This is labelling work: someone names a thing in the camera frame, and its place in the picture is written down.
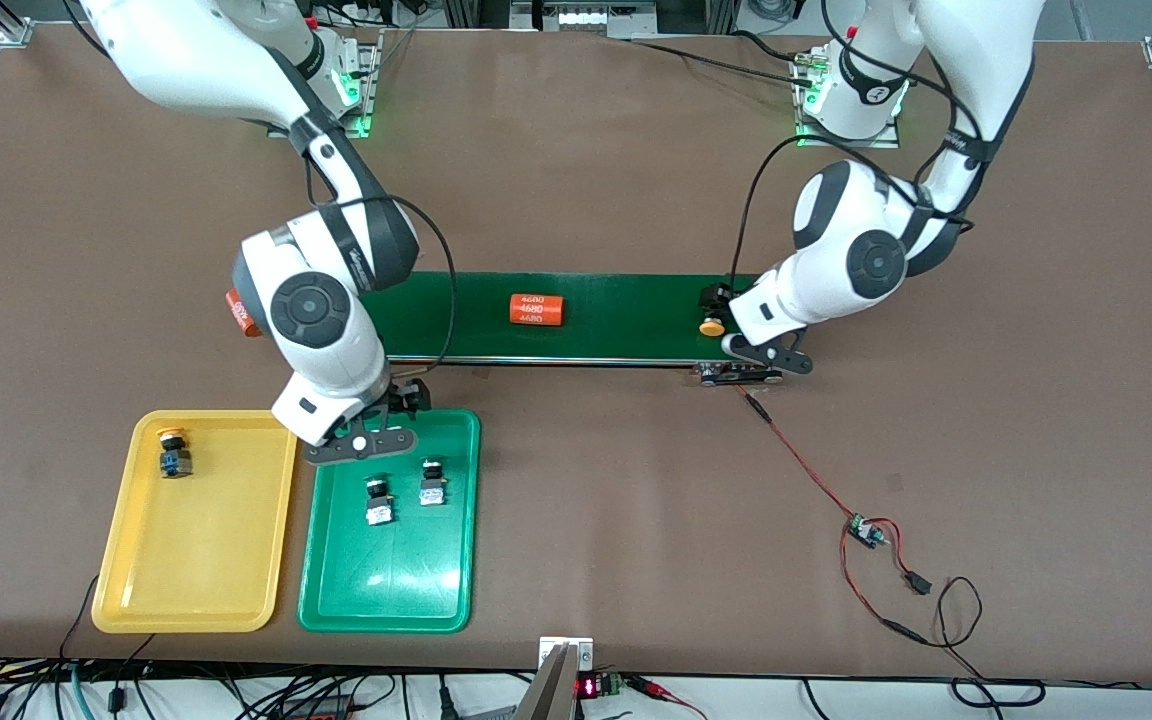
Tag black base supply cable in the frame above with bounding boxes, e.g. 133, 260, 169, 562
626, 30, 817, 86

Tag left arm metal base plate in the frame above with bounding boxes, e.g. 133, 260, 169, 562
794, 50, 904, 149

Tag black looped cable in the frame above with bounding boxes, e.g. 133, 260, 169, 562
951, 650, 1047, 709

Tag small metal table bracket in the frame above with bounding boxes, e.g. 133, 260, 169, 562
538, 636, 595, 673

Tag green plastic tray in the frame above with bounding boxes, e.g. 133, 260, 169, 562
297, 408, 482, 634

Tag aluminium frame rack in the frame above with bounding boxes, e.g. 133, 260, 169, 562
441, 0, 737, 41

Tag green conveyor belt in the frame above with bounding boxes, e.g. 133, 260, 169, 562
361, 268, 785, 387

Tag red clip lead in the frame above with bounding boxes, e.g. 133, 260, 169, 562
626, 675, 709, 720

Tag thin black cable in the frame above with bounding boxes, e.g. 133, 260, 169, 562
59, 575, 102, 663

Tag grey metal pole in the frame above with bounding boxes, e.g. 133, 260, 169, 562
511, 645, 579, 720

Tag red black motor wire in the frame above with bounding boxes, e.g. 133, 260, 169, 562
734, 383, 867, 526

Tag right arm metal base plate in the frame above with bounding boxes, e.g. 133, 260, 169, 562
331, 28, 384, 139

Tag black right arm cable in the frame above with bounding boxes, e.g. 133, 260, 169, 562
304, 155, 459, 369

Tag red black power lead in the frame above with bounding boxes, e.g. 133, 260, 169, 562
839, 518, 985, 651

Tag yellow plastic tray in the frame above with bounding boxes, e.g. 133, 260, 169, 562
91, 409, 299, 634

